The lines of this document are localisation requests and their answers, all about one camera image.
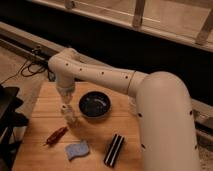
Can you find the white arm end tip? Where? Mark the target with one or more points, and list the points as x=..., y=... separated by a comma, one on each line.
x=66, y=94

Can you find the small clear plastic bottle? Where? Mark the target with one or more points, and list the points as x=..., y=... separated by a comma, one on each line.
x=69, y=114

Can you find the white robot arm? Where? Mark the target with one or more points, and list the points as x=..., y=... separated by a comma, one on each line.
x=163, y=106

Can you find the dark blue bowl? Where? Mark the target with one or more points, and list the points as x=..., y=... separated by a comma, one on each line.
x=94, y=105

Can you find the blue sponge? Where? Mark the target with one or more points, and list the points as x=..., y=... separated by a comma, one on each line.
x=79, y=149

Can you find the black chair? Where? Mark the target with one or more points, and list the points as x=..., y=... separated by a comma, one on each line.
x=9, y=119

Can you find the wooden table board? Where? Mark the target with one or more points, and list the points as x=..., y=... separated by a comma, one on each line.
x=35, y=155

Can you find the clear plastic cup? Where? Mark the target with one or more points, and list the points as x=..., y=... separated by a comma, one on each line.
x=132, y=106

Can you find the black white striped block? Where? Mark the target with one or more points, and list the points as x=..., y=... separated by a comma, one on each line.
x=113, y=150

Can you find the metal floor rail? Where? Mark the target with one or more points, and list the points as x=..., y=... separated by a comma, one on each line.
x=198, y=80

